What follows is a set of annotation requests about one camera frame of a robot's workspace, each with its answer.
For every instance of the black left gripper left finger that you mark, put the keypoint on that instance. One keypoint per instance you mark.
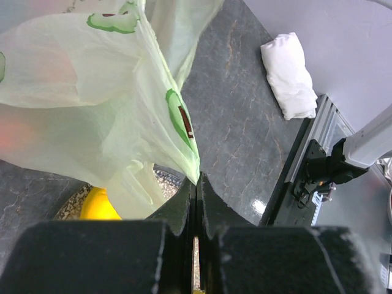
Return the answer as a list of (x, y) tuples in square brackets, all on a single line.
[(175, 263)]

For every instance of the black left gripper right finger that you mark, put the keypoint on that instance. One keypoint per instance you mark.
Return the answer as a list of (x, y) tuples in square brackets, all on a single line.
[(213, 218)]

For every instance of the yellow fake bell pepper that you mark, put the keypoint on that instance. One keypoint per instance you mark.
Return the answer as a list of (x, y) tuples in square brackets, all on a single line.
[(97, 206)]

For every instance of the translucent green plastic bag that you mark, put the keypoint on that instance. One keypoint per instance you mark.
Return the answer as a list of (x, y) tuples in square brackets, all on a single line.
[(91, 90)]

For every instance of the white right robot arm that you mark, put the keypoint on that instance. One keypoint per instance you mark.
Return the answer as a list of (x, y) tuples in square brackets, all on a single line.
[(352, 156)]

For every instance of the speckled glass plate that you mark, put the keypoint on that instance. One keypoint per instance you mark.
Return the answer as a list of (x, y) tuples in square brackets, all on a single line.
[(130, 203)]

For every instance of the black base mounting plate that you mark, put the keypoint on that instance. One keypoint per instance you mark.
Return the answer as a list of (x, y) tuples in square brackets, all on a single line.
[(290, 203)]

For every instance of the white folded towel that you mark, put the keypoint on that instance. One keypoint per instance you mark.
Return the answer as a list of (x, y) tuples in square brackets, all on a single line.
[(286, 73)]

